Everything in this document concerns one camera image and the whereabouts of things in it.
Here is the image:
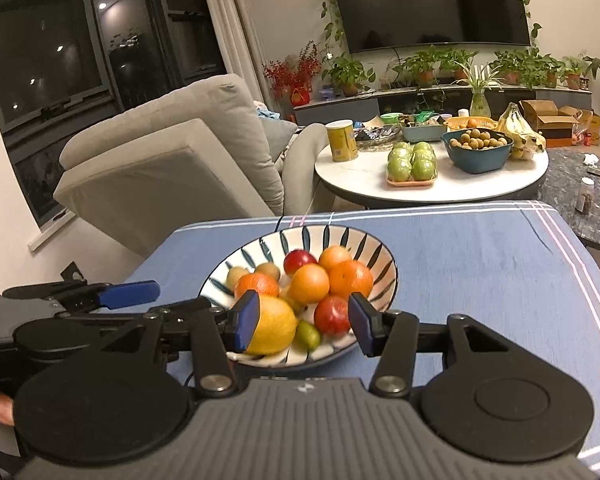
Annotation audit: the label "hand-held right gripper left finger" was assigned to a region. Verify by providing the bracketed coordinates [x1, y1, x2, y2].
[97, 290, 261, 396]

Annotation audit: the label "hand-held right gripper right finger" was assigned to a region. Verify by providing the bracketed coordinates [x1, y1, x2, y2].
[347, 291, 521, 397]

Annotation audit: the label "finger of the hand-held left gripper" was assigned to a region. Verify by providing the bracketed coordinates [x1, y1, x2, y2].
[2, 280, 161, 311]
[55, 296, 213, 323]

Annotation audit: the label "yellow lemon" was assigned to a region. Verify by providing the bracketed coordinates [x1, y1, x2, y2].
[245, 294, 298, 356]

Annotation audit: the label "dark orange mandarin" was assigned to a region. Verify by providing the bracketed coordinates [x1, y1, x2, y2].
[234, 272, 281, 301]

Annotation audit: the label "large orange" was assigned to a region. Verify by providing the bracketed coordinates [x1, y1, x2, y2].
[328, 260, 374, 298]

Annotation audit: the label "brown kiwi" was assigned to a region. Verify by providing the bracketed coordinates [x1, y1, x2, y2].
[226, 266, 251, 291]
[254, 261, 281, 283]

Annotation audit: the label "white blue-striped bowl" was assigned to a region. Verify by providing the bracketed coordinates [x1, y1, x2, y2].
[197, 224, 400, 367]

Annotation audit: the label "smooth light orange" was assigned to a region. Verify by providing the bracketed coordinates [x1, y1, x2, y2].
[287, 264, 331, 305]

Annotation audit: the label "small orange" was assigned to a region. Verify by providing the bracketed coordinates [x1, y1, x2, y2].
[319, 245, 353, 271]

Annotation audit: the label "beige sofa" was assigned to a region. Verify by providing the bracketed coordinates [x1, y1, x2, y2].
[54, 74, 331, 261]

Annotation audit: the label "blue striped tablecloth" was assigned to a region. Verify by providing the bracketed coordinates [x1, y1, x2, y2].
[122, 200, 600, 471]

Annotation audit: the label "white round coffee table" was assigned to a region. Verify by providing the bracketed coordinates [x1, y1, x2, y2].
[314, 135, 550, 206]

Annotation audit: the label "pink foam tray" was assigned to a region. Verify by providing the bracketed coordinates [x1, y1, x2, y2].
[386, 147, 438, 187]

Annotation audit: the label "yellow can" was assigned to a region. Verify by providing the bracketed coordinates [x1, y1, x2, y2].
[326, 120, 358, 162]

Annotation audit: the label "grey cushion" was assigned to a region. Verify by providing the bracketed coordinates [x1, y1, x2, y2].
[255, 105, 301, 171]

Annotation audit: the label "plate of wrapped candies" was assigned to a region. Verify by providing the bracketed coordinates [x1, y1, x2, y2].
[355, 125, 401, 143]

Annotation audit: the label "dark blue bowl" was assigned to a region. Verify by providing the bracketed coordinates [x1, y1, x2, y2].
[441, 129, 514, 175]

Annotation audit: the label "grey-blue plastic basket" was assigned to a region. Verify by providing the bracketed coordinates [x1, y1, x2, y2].
[400, 119, 448, 142]

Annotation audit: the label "grey television cabinet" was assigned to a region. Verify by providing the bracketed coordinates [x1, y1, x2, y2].
[292, 85, 593, 126]

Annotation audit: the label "pile of longans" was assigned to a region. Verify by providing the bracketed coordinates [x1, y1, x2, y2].
[447, 130, 508, 151]

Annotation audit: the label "yellow plastic basket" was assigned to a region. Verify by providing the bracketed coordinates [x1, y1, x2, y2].
[442, 116, 498, 132]

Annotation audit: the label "dark marble round table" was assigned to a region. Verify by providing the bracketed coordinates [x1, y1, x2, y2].
[537, 147, 600, 253]

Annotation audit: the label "dark glass window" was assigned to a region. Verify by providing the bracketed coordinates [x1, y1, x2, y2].
[0, 0, 226, 226]

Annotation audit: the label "banana bunch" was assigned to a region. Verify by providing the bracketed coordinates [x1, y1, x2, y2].
[496, 102, 547, 161]

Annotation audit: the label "row of potted plants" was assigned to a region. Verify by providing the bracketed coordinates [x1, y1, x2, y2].
[322, 45, 588, 97]

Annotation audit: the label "glass vase with plant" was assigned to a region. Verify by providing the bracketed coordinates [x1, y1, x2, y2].
[455, 60, 501, 118]

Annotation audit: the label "red berry decoration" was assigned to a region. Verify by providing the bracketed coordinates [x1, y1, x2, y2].
[262, 42, 326, 106]

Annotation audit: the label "small spice jar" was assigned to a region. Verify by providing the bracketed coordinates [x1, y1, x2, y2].
[575, 177, 595, 215]

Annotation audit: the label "open cardboard box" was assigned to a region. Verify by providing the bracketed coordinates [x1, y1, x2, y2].
[519, 100, 576, 141]
[557, 105, 600, 133]

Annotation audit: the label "red packets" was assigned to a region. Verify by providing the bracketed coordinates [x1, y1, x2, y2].
[570, 125, 600, 147]

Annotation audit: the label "white curtain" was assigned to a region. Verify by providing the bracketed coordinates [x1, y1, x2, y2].
[197, 0, 261, 81]

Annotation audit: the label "hanging green vine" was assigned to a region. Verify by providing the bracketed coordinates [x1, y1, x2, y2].
[314, 0, 348, 56]
[512, 0, 543, 48]

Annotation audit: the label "black wall television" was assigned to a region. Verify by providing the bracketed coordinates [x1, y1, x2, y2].
[337, 0, 531, 54]

